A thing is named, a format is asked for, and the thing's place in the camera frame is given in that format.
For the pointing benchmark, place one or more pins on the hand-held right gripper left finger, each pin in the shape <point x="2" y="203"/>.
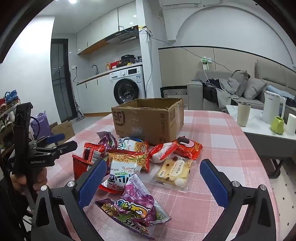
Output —
<point x="92" y="183"/>

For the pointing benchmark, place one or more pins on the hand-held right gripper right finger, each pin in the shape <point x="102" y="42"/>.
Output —
<point x="212" y="183"/>

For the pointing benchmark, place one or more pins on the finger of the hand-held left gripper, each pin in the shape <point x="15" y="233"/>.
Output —
<point x="66" y="147"/>
<point x="55" y="138"/>

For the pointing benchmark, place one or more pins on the clear yellow cake packet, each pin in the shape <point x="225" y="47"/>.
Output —
<point x="173" y="172"/>

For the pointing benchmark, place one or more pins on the large purple chip bag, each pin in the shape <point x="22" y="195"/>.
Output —
<point x="138" y="197"/>

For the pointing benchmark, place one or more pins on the brown cardboard box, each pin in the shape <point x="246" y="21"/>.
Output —
<point x="143" y="122"/>

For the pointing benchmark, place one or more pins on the person's left forearm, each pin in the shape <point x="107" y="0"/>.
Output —
<point x="7" y="208"/>

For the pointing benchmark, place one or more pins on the person's left hand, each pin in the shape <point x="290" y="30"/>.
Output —
<point x="18" y="183"/>

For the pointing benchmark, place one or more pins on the floor cardboard box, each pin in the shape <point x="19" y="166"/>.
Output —
<point x="63" y="131"/>

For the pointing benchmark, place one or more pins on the purple plastic bag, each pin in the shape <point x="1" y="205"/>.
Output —
<point x="40" y="126"/>

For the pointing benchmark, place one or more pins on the large red snack bag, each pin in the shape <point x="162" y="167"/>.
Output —
<point x="78" y="166"/>

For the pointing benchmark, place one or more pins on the small red snack packet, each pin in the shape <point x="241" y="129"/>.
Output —
<point x="93" y="153"/>

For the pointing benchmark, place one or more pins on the purple yellow snack packet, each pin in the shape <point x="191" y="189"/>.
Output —
<point x="107" y="207"/>

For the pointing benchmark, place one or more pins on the large yellow noodle snack bag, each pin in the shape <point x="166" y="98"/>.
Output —
<point x="124" y="165"/>

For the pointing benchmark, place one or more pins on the small purple snack bag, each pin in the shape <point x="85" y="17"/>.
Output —
<point x="107" y="140"/>

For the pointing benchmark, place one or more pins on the orange red cookie packet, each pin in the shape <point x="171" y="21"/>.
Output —
<point x="189" y="147"/>

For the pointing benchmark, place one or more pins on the pink plaid tablecloth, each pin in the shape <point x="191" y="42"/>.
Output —
<point x="212" y="139"/>

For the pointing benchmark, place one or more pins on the shoe rack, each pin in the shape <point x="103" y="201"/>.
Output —
<point x="7" y="115"/>

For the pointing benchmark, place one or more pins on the white-blue noodle snack bag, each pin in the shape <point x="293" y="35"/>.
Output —
<point x="131" y="144"/>

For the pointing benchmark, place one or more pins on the dark glass door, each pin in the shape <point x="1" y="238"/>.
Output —
<point x="60" y="81"/>

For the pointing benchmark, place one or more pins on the white lower kitchen cabinets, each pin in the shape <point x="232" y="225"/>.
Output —
<point x="94" y="95"/>

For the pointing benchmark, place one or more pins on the white kitchen cabinets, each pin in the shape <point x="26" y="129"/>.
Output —
<point x="99" y="27"/>
<point x="94" y="95"/>

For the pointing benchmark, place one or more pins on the red white snack packet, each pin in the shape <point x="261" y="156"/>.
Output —
<point x="161" y="151"/>

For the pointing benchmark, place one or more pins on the blue shoes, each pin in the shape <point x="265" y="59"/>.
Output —
<point x="10" y="96"/>

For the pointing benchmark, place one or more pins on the white marble coffee table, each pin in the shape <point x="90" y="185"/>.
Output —
<point x="256" y="129"/>

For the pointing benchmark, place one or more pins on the beige tumbler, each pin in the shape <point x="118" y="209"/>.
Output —
<point x="243" y="114"/>

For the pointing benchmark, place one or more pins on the metal kitchen faucet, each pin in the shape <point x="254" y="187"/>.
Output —
<point x="94" y="68"/>

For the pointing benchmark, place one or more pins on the green mug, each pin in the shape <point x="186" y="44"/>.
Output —
<point x="277" y="126"/>

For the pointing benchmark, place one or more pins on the yellow bottle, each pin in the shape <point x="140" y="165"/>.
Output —
<point x="107" y="66"/>

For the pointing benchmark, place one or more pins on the grey sofa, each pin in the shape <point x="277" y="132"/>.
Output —
<point x="196" y="95"/>

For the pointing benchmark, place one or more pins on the grey jacket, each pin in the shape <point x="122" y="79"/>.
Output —
<point x="223" y="91"/>

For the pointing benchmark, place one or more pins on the red box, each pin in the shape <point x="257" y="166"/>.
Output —
<point x="115" y="64"/>

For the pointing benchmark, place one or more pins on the white washing machine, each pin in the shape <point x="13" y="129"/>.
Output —
<point x="129" y="76"/>

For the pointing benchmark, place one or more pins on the white electric kettle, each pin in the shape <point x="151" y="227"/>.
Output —
<point x="271" y="107"/>

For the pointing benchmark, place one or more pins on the white paper roll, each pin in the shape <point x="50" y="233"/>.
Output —
<point x="291" y="124"/>

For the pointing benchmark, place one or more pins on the black white patterned mat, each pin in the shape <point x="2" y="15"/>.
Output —
<point x="173" y="91"/>

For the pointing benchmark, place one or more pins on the light grey pillow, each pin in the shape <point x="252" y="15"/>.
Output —
<point x="255" y="88"/>

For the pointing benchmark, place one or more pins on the dark grey pillow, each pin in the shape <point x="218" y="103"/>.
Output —
<point x="240" y="81"/>

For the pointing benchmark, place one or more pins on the black pressure cooker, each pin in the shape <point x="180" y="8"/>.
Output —
<point x="128" y="59"/>

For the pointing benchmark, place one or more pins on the light blue pillow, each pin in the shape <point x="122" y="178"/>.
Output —
<point x="277" y="90"/>

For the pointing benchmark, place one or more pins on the white upper kitchen cabinets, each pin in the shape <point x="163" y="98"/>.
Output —
<point x="99" y="27"/>

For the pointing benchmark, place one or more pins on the silver range hood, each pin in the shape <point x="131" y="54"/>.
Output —
<point x="122" y="36"/>

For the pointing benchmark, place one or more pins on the white air conditioner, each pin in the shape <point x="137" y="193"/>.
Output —
<point x="182" y="3"/>

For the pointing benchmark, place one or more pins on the white wall power strip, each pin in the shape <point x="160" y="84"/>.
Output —
<point x="205" y="62"/>

